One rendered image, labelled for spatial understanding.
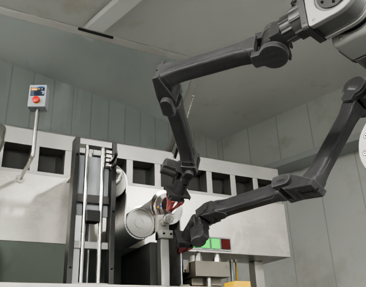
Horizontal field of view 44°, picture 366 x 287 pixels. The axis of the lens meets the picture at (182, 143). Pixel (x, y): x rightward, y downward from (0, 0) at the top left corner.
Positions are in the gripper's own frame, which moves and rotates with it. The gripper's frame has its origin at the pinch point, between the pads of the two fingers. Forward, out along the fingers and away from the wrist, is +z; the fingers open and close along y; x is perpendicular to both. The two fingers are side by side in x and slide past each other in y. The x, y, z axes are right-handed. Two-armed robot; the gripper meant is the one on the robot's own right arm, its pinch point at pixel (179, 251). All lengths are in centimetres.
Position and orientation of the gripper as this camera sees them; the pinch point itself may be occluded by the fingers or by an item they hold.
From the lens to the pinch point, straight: 191.8
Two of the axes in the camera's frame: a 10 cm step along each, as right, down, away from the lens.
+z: -3.8, 7.7, 5.1
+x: -2.5, -6.1, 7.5
